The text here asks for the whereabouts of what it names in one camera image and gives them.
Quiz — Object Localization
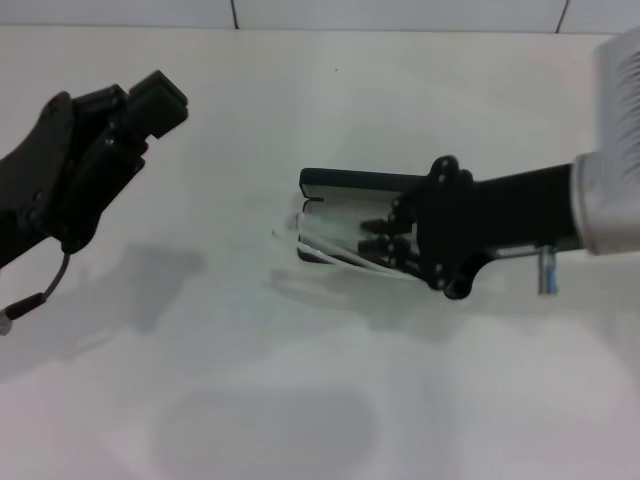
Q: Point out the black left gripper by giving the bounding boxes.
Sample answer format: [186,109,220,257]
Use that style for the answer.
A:
[0,70,190,270]

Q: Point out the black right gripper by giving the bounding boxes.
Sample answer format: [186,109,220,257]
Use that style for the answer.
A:
[357,155,585,301]

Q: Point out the black glasses case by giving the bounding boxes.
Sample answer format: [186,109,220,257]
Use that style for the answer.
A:
[298,167,432,274]

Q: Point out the clear white glasses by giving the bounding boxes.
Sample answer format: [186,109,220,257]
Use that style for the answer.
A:
[271,197,426,282]

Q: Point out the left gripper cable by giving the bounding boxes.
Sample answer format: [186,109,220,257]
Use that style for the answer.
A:
[0,248,75,337]

